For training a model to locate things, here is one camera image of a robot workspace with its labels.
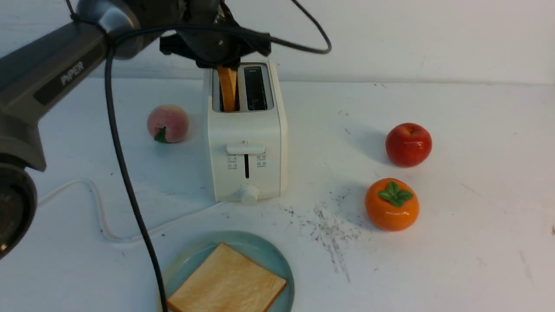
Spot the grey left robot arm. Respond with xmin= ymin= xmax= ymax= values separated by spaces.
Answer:
xmin=0 ymin=0 xmax=271 ymax=257

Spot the pink peach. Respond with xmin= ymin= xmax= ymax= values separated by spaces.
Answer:
xmin=147 ymin=104 xmax=190 ymax=143

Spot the white two-slot toaster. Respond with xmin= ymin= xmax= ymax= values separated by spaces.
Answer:
xmin=202 ymin=59 xmax=289 ymax=204

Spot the white toaster power cord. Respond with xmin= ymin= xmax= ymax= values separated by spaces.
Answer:
xmin=37 ymin=179 xmax=226 ymax=243

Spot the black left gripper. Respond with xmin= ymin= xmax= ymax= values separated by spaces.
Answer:
xmin=159 ymin=0 xmax=271 ymax=69

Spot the red apple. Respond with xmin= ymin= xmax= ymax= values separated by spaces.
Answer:
xmin=385 ymin=123 xmax=433 ymax=168

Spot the light green plate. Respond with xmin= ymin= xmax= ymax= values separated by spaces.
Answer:
xmin=163 ymin=230 xmax=295 ymax=312

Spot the orange persimmon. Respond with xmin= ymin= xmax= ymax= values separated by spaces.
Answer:
xmin=364 ymin=178 xmax=420 ymax=231

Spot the toast slice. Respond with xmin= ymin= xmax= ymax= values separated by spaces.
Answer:
xmin=166 ymin=243 xmax=287 ymax=312
xmin=217 ymin=66 xmax=237 ymax=112

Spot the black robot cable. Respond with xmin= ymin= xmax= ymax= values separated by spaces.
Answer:
xmin=65 ymin=0 xmax=333 ymax=312

